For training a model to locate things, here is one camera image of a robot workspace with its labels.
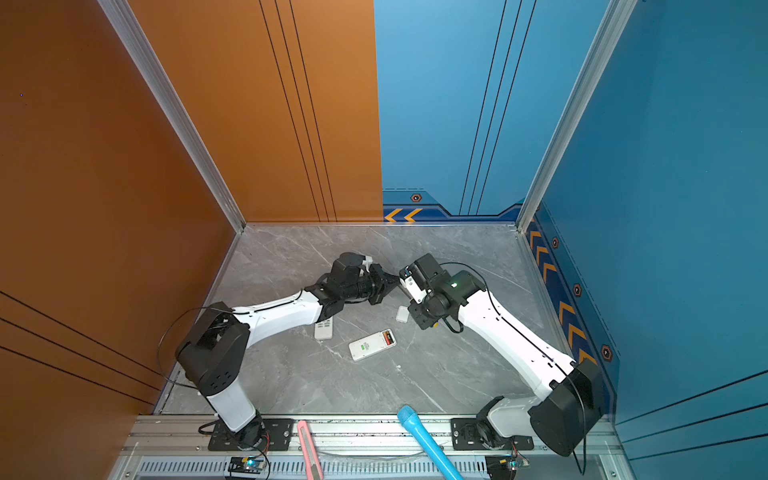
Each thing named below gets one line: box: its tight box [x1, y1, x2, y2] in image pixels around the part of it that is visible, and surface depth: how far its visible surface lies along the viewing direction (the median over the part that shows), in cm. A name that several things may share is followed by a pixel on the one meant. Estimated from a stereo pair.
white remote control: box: [314, 316, 333, 340], surface depth 91 cm
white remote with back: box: [348, 328, 397, 361], surface depth 89 cm
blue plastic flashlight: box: [397, 405, 464, 480], surface depth 73 cm
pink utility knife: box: [298, 420, 325, 480], surface depth 72 cm
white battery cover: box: [396, 305, 410, 323], surface depth 97 cm
